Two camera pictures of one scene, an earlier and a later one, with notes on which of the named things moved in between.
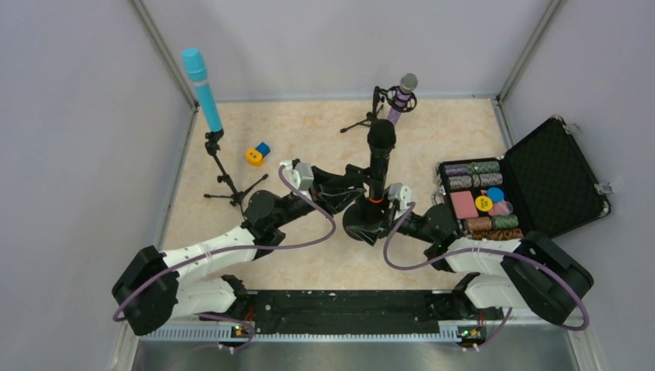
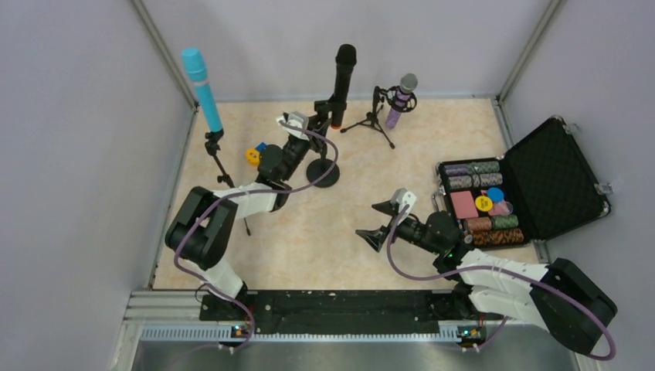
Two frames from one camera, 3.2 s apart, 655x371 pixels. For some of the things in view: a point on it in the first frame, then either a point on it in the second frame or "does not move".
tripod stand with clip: [213, 147] does not move
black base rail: [354, 311] does not move
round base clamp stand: [367, 212] -> [322, 168]
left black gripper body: [324, 192] -> [314, 123]
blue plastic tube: [197, 71] does not move
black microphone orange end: [381, 139] -> [345, 59]
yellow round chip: [483, 203] does not move
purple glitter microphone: [408, 84] does not move
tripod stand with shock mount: [404, 102] does not move
